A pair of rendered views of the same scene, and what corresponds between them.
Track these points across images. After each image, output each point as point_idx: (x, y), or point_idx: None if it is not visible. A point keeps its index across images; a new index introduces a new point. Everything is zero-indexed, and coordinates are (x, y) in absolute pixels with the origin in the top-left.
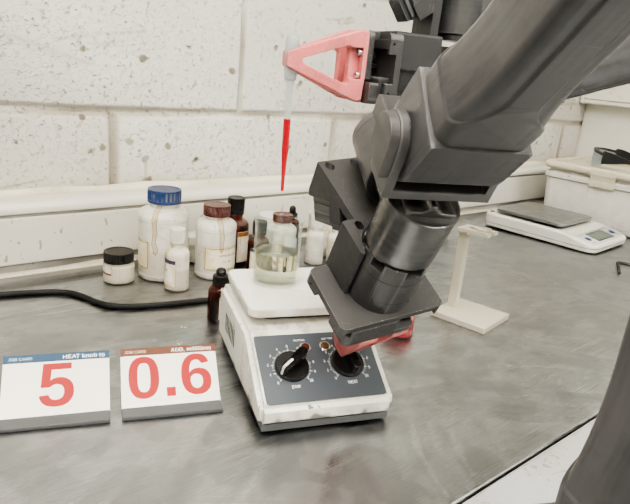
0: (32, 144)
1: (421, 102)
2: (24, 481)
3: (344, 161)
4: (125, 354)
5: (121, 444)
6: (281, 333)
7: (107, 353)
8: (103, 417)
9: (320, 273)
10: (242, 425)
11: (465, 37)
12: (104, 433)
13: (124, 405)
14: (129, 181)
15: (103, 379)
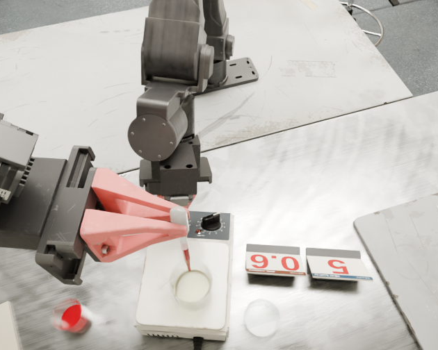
0: None
1: (202, 31)
2: (338, 214)
3: (175, 167)
4: (302, 272)
5: (299, 229)
6: (210, 239)
7: (313, 274)
8: (309, 248)
9: (206, 173)
10: (238, 230)
11: None
12: (308, 239)
13: (299, 255)
14: None
15: (313, 265)
